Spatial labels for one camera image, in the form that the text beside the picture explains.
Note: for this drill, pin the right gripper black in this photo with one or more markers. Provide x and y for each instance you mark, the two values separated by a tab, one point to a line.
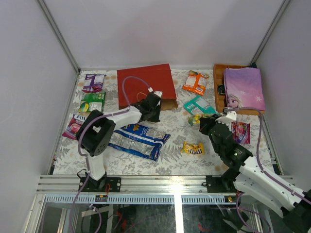
205	123

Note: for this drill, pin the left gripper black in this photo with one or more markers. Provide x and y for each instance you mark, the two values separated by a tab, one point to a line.
152	107

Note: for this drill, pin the yellow green candy packet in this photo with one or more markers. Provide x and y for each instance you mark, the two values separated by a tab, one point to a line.
195	119

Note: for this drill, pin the teal snack packet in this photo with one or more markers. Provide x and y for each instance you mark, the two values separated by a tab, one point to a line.
198	105

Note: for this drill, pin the yellow M&Ms packet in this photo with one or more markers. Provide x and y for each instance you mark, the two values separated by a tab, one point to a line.
195	149

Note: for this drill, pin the red brown paper bag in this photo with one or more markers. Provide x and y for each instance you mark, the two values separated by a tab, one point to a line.
134	82

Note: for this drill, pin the blue Doritos chips bag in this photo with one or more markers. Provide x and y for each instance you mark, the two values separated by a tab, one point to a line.
139	140

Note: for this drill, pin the purple berries packet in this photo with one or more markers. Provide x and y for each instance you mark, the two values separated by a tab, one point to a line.
74	126
241	132

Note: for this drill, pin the orange snack packet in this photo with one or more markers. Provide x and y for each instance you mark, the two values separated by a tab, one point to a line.
196	82

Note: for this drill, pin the red green snack packet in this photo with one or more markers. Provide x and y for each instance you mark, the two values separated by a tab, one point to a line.
91	102

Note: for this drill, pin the purple snack packet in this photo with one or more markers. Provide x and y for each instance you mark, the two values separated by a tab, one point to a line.
93	83

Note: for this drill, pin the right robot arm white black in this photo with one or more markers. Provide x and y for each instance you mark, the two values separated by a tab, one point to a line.
246	174

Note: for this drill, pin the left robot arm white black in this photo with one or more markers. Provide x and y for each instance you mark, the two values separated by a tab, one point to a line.
96	131

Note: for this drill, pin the floral table mat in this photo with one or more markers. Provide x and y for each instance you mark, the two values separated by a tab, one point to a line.
174	122

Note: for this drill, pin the orange wooden tray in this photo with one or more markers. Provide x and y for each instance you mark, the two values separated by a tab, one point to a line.
220	101

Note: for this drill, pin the black object in tray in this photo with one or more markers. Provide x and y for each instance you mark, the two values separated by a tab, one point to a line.
221	90

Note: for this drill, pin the purple princess cloth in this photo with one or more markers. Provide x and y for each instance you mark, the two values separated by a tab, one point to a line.
243	88

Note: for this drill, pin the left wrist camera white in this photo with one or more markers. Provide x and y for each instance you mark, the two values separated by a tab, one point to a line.
155	95

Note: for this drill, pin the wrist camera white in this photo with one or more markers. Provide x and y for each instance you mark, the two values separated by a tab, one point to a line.
155	95
230	117

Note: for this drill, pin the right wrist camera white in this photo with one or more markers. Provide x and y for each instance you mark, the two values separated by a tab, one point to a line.
230	117

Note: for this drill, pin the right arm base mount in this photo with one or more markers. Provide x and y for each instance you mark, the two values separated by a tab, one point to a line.
221	184

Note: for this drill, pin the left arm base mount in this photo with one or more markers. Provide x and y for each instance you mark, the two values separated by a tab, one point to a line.
104	184

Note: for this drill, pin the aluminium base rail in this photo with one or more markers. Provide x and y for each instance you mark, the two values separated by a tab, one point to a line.
134	189

